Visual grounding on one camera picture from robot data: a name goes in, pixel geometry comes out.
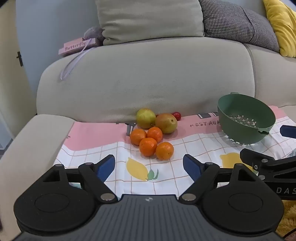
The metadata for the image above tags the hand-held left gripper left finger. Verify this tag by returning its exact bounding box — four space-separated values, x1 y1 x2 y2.
38 154 116 203

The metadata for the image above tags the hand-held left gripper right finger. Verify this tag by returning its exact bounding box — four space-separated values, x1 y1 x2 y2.
178 153 260 203

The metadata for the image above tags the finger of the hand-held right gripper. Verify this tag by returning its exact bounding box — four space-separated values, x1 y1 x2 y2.
240 148 296 180
279 125 296 139

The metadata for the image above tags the orange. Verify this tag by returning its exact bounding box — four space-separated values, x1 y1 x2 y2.
156 141 174 161
130 128 147 146
139 137 158 157
147 126 163 142

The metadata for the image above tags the green colander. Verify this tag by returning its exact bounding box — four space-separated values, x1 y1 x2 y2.
217 92 277 145

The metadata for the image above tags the yellow-red mango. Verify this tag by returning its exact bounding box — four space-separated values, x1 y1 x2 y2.
155 113 178 134

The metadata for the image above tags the yellow-green pear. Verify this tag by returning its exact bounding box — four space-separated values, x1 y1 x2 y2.
136 108 157 129

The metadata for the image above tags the yellow fluffy rug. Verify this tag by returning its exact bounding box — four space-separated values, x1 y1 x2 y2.
275 199 296 237

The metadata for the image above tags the printed checked cloth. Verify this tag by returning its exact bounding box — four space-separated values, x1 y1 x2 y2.
54 105 296 202

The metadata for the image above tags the beige sofa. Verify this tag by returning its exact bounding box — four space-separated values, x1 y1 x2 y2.
0 0 296 209

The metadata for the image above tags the yellow cushion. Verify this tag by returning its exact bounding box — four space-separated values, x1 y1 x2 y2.
263 0 296 57

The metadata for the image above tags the purple ribbon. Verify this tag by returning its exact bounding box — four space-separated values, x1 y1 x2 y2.
60 40 93 80

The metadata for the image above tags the cream door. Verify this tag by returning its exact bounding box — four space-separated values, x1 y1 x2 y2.
0 5 37 151

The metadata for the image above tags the houndstooth cushion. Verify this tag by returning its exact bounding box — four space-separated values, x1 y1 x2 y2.
198 0 280 52

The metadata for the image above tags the pink box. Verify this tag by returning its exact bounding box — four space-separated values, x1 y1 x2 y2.
58 37 97 56

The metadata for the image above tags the purple plush toy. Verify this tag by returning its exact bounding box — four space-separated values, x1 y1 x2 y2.
84 27 104 47

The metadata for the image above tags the beige cushion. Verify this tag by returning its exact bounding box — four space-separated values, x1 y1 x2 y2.
95 0 205 46

